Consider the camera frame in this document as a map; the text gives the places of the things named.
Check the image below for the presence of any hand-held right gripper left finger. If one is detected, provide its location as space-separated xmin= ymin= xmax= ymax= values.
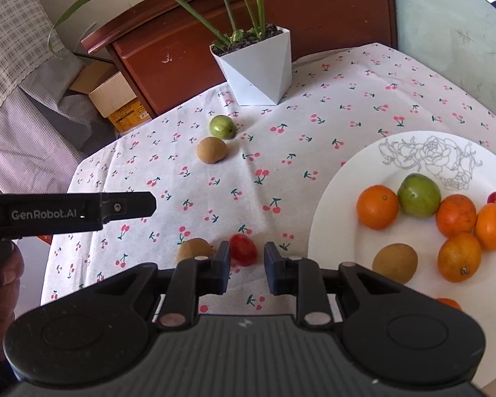
xmin=94 ymin=241 xmax=232 ymax=327

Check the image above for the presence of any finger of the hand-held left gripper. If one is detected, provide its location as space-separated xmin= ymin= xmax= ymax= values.
xmin=101 ymin=191 xmax=157 ymax=224

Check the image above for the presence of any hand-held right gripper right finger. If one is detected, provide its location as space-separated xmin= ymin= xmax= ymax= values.
xmin=264 ymin=241 xmax=402 ymax=327

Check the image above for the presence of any white plate with flower drawing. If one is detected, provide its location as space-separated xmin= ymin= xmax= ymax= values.
xmin=308 ymin=131 xmax=496 ymax=390

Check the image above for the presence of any brown kiwi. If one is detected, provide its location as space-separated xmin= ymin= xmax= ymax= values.
xmin=177 ymin=238 xmax=216 ymax=264
xmin=372 ymin=243 xmax=418 ymax=285
xmin=197 ymin=136 xmax=227 ymax=165

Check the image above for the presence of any green apple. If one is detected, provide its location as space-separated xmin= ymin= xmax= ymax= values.
xmin=397 ymin=173 xmax=441 ymax=218

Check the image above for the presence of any person's left hand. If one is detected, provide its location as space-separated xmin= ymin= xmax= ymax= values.
xmin=0 ymin=242 xmax=25 ymax=363

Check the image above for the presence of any grey cloth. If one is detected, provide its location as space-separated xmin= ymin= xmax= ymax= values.
xmin=0 ymin=76 xmax=120 ymax=196

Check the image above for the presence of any open cardboard box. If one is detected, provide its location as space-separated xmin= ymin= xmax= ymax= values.
xmin=68 ymin=60 xmax=153 ymax=134

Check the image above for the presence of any cherry print tablecloth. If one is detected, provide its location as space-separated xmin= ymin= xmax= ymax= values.
xmin=40 ymin=42 xmax=496 ymax=316

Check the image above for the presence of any small green plum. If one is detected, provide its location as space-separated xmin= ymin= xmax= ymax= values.
xmin=209 ymin=115 xmax=236 ymax=140

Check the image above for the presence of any brown wooden cabinet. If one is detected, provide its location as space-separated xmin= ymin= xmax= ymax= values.
xmin=81 ymin=0 xmax=398 ymax=117

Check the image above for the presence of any white faceted planter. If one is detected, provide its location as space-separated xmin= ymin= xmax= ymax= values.
xmin=209 ymin=26 xmax=292 ymax=106

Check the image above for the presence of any checked cloth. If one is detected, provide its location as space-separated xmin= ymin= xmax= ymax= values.
xmin=0 ymin=0 xmax=73 ymax=134

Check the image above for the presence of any green potted plant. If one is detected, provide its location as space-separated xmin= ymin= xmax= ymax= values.
xmin=47 ymin=0 xmax=280 ymax=57

